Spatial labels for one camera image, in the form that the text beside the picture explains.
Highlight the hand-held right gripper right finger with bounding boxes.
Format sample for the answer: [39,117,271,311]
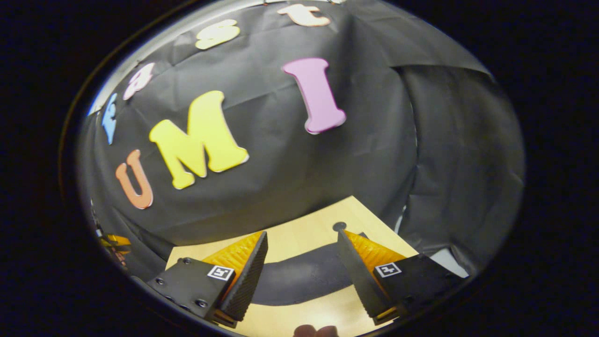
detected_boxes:
[336,229,467,326]

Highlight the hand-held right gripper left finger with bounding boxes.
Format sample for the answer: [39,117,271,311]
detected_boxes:
[146,230,270,329]

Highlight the black backdrop cloth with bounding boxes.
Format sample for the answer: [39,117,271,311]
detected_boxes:
[77,0,527,281]

